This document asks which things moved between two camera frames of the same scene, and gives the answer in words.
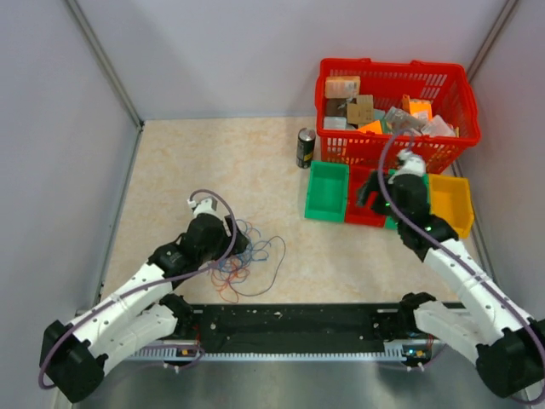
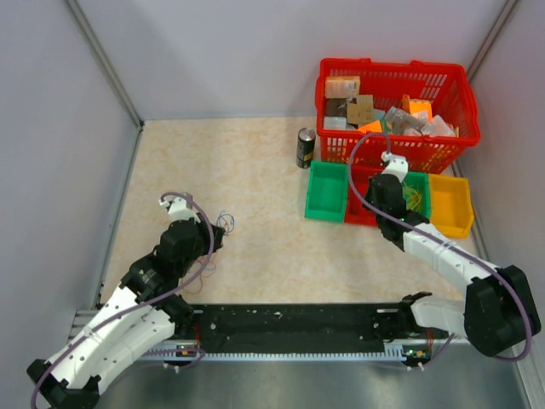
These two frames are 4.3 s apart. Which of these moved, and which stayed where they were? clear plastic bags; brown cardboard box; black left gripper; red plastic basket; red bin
Moved: black left gripper
Stayed: brown cardboard box; red bin; red plastic basket; clear plastic bags
